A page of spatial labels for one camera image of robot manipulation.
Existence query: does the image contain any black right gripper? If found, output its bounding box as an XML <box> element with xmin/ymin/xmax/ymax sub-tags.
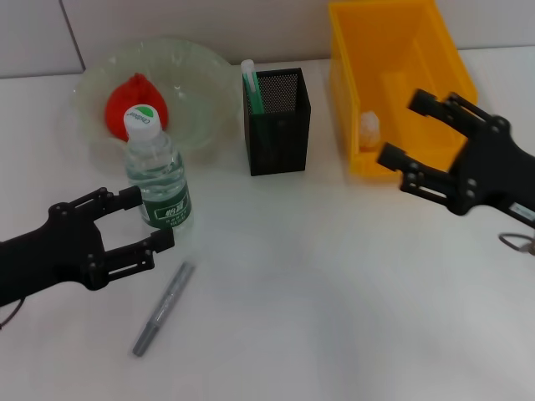
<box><xmin>377</xmin><ymin>88</ymin><xmax>535</xmax><ymax>230</ymax></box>

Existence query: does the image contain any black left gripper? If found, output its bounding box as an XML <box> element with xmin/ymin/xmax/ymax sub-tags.
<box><xmin>0</xmin><ymin>186</ymin><xmax>176</xmax><ymax>309</ymax></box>

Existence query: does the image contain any white paper ball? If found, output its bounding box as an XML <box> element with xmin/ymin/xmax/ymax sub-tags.
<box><xmin>359</xmin><ymin>110</ymin><xmax>382</xmax><ymax>150</ymax></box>

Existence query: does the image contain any clear green-label water bottle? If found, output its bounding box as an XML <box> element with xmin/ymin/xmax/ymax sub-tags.
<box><xmin>124</xmin><ymin>104</ymin><xmax>196</xmax><ymax>235</ymax></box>

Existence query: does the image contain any grey pen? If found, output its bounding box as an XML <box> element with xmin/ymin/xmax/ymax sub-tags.
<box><xmin>132</xmin><ymin>261</ymin><xmax>196</xmax><ymax>357</ymax></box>

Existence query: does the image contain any red-orange toy orange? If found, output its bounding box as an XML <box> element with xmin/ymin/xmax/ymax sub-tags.
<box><xmin>104</xmin><ymin>72</ymin><xmax>170</xmax><ymax>143</ymax></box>

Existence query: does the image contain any green utility knife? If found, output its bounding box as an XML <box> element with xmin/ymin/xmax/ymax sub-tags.
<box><xmin>241</xmin><ymin>58</ymin><xmax>267</xmax><ymax>116</ymax></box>

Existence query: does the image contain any pale green glass fruit plate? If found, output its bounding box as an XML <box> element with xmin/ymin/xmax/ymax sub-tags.
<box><xmin>69</xmin><ymin>36</ymin><xmax>235</xmax><ymax>162</ymax></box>

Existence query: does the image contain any black mesh pen holder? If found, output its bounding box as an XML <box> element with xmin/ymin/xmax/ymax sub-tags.
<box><xmin>242</xmin><ymin>67</ymin><xmax>313</xmax><ymax>176</ymax></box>

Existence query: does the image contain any yellow plastic bin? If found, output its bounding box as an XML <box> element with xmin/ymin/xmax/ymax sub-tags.
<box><xmin>327</xmin><ymin>0</ymin><xmax>480</xmax><ymax>179</ymax></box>

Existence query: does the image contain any right gripper cable with plug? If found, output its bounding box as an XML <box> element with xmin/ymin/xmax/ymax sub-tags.
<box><xmin>498</xmin><ymin>231</ymin><xmax>535</xmax><ymax>256</ymax></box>

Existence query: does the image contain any gripper cable with plug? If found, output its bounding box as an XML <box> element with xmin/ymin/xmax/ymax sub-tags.
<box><xmin>0</xmin><ymin>297</ymin><xmax>27</xmax><ymax>332</ymax></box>
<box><xmin>498</xmin><ymin>231</ymin><xmax>535</xmax><ymax>256</ymax></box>

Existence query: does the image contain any left gripper cable with plug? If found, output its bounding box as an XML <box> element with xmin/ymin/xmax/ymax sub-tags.
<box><xmin>0</xmin><ymin>297</ymin><xmax>27</xmax><ymax>332</ymax></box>

